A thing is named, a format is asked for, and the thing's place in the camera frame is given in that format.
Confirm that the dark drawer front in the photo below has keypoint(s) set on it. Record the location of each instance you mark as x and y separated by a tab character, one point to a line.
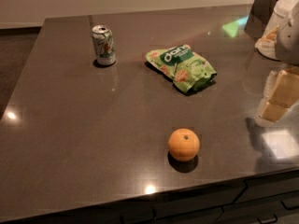
267	186

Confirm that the green rice chip bag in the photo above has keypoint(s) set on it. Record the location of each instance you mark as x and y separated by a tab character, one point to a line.
188	70

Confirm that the dark box with snacks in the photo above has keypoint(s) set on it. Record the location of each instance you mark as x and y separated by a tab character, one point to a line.
265	14

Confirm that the black drawer handle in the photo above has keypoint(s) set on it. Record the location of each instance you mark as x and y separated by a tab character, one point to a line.
268	220

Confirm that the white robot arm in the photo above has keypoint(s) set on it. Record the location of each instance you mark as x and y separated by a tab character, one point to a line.
280	42

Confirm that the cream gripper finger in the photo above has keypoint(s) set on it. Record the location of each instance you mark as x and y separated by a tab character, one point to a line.
281	92

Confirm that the orange fruit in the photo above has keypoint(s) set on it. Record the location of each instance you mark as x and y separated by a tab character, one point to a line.
183	144

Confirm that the green white soda can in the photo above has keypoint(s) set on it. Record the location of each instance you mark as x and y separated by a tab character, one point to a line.
103	44

